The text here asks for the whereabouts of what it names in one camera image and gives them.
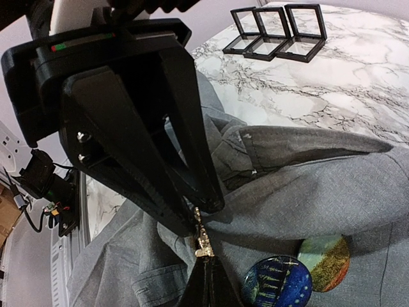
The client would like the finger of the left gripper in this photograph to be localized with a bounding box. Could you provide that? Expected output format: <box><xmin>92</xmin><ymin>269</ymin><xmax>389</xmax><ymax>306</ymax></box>
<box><xmin>59</xmin><ymin>70</ymin><xmax>195</xmax><ymax>237</ymax></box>
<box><xmin>158</xmin><ymin>44</ymin><xmax>224</xmax><ymax>214</ymax></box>

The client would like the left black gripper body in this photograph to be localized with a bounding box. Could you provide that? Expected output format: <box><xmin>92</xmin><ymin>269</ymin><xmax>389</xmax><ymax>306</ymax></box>
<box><xmin>1</xmin><ymin>19</ymin><xmax>192</xmax><ymax>147</ymax></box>

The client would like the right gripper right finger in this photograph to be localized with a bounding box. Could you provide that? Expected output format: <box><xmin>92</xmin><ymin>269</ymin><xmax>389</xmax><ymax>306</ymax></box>
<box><xmin>207</xmin><ymin>256</ymin><xmax>243</xmax><ymax>307</ymax></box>

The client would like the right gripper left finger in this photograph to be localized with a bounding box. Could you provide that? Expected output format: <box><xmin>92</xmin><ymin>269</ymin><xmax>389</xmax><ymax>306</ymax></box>
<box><xmin>180</xmin><ymin>207</ymin><xmax>213</xmax><ymax>306</ymax></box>

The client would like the grey button shirt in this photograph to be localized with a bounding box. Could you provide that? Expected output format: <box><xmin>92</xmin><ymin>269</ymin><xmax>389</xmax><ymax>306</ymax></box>
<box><xmin>67</xmin><ymin>73</ymin><xmax>408</xmax><ymax>306</ymax></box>

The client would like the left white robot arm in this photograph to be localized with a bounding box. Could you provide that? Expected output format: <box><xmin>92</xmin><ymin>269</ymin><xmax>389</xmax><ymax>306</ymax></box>
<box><xmin>1</xmin><ymin>1</ymin><xmax>224</xmax><ymax>237</ymax></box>

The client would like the landscape round brooch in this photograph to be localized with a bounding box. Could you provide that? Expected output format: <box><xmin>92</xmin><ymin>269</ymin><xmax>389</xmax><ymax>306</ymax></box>
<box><xmin>297</xmin><ymin>235</ymin><xmax>351</xmax><ymax>293</ymax></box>

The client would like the black display box middle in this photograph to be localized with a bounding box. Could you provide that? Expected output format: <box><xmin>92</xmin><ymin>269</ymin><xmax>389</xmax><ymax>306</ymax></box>
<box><xmin>243</xmin><ymin>6</ymin><xmax>291</xmax><ymax>61</ymax></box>

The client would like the black display box right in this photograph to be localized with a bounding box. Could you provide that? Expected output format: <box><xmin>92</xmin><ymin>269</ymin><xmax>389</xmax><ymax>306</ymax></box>
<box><xmin>275</xmin><ymin>3</ymin><xmax>327</xmax><ymax>63</ymax></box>

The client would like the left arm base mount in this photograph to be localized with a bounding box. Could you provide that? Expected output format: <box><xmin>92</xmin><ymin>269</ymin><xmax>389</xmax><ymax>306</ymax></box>
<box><xmin>14</xmin><ymin>149</ymin><xmax>81</xmax><ymax>237</ymax></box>

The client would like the aluminium front rail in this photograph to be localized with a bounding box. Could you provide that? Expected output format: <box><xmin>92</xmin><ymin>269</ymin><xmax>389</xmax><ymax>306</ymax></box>
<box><xmin>1</xmin><ymin>174</ymin><xmax>91</xmax><ymax>306</ymax></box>

